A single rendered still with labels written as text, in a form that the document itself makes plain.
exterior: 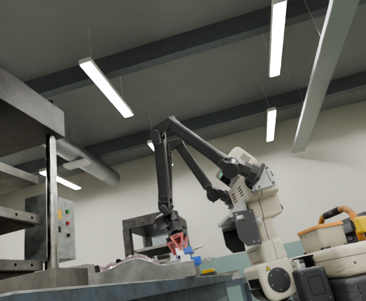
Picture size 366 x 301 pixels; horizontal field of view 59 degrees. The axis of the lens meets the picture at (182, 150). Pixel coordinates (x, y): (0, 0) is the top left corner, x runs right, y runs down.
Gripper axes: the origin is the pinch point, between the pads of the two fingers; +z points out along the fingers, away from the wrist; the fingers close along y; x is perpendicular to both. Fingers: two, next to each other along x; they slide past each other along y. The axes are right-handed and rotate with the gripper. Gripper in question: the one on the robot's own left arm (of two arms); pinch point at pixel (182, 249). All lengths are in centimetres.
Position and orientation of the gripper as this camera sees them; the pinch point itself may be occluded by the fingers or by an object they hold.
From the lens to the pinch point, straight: 164.1
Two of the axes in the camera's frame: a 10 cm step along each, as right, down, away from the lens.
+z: 2.6, 8.0, -5.3
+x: 9.2, -3.8, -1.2
